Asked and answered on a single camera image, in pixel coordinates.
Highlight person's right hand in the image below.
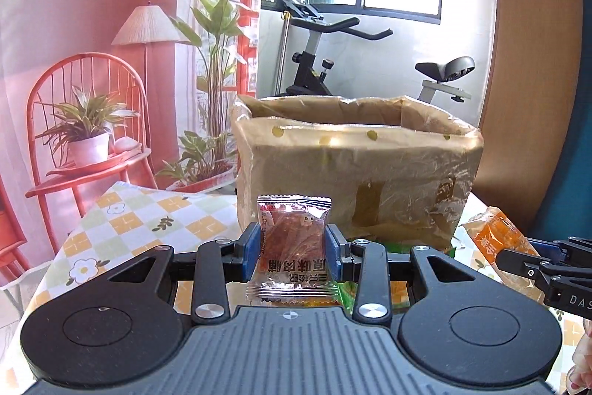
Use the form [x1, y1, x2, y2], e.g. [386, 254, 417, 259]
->
[570, 320, 592, 395]

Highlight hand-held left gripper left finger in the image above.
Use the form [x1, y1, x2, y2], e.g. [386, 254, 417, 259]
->
[106, 222, 262, 326]

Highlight cardboard box with plastic liner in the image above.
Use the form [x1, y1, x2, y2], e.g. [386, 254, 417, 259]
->
[230, 94, 484, 251]

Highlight green snack packet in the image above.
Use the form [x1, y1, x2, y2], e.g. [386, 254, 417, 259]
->
[334, 239, 413, 315]

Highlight printed room wall poster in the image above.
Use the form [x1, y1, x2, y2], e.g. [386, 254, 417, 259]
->
[0, 0, 260, 287]

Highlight checkered floral tablecloth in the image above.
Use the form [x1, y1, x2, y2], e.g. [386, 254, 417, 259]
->
[0, 180, 592, 395]

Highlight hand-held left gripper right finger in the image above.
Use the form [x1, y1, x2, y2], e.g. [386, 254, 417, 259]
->
[324, 223, 478, 326]

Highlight black exercise bike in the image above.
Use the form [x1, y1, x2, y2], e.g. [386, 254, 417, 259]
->
[273, 0, 476, 105]

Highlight orange snack packet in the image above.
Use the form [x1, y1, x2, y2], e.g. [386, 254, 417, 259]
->
[461, 206, 547, 304]

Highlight clear dried meat snack packet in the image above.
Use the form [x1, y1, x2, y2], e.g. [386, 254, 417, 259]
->
[245, 194, 342, 309]

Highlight brown wooden door panel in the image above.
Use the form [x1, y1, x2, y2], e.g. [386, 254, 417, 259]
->
[471, 0, 584, 235]

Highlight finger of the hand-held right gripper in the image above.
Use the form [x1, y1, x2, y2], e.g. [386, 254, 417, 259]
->
[527, 236, 592, 262]
[494, 249, 558, 285]

